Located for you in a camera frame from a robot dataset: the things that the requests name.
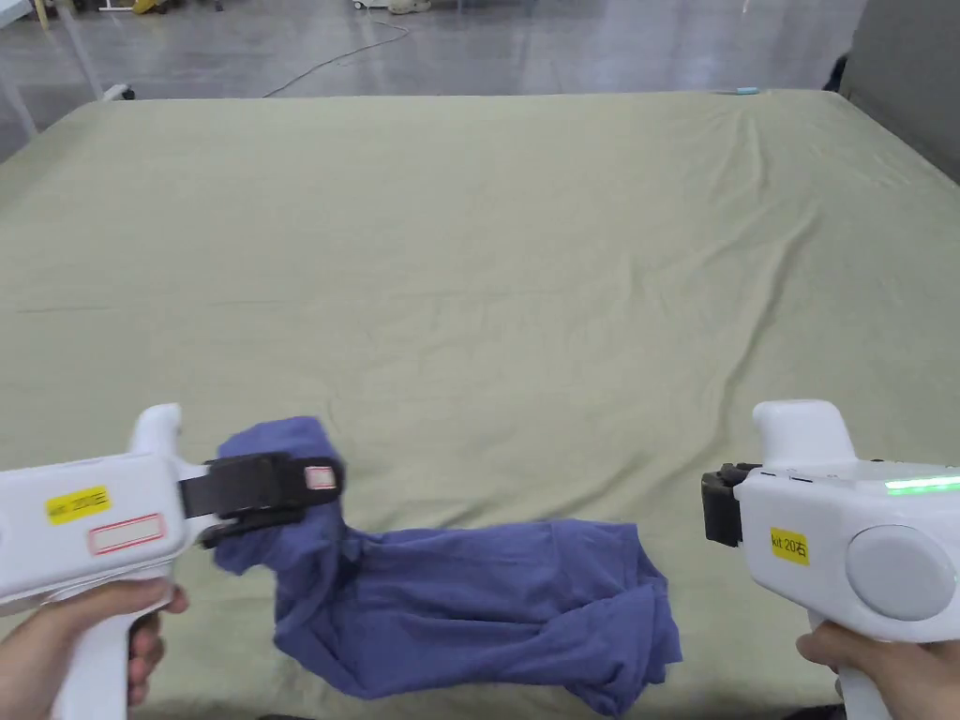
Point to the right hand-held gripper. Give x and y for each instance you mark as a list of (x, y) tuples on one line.
[(825, 540)]

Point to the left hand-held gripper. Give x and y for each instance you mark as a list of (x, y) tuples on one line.
[(82, 525)]

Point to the dark blue shirt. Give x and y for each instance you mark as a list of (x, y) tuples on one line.
[(465, 600)]

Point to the person's right hand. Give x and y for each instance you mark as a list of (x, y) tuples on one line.
[(926, 679)]

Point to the person's left hand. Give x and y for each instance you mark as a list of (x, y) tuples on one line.
[(34, 660)]

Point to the bed with pale green sheet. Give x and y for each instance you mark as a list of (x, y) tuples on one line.
[(480, 262)]

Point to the grey padded headboard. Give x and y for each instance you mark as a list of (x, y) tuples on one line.
[(915, 75)]

